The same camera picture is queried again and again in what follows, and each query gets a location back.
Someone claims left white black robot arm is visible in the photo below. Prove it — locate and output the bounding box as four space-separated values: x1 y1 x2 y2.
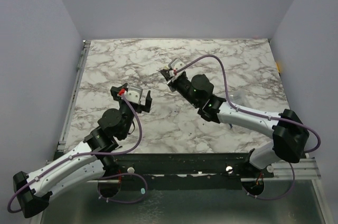
10 84 152 218

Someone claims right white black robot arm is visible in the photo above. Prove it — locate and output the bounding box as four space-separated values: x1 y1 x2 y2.
160 69 309 177

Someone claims clear plastic bag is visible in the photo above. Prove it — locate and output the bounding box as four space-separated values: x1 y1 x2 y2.
232 92 250 107

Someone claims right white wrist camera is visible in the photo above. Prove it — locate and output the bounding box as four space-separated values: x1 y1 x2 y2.
168 58 185 77

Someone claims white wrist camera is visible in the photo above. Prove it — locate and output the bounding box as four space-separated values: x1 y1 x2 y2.
126 86 143 105
168 58 185 77

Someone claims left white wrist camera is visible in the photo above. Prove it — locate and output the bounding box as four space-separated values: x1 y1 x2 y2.
126 86 143 105

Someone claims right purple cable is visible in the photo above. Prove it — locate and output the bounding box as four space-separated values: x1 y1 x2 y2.
174 54 322 200

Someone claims purple cable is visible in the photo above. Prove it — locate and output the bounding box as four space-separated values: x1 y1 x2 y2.
6 90 148 213
174 54 322 200

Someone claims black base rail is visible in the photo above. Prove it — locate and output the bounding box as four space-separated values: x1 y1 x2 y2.
54 151 315 190

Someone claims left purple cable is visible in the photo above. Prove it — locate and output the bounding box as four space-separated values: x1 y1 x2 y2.
6 90 148 213

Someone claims aluminium frame rail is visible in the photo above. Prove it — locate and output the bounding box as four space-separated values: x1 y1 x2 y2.
272 158 321 180

